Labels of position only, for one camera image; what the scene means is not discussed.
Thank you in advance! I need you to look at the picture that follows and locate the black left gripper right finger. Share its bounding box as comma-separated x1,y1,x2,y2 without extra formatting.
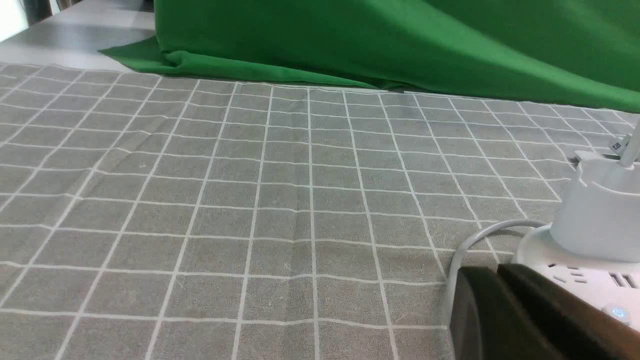
497,264,640,360

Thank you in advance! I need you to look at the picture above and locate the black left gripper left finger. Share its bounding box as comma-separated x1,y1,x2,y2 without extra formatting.
449,266,565,360

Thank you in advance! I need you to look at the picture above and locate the white power strip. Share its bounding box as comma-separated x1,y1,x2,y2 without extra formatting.
510,224,640,332

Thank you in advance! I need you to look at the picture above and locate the white plug adapter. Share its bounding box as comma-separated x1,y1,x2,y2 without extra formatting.
550,158,640,264

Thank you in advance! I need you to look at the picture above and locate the green backdrop cloth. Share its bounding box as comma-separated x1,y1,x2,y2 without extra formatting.
102,0,640,113

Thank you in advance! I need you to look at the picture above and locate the grey checked tablecloth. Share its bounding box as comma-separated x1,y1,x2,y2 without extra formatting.
0,63,639,360

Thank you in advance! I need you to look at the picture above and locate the white power strip cable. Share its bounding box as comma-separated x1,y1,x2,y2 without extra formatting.
444,219,549,321

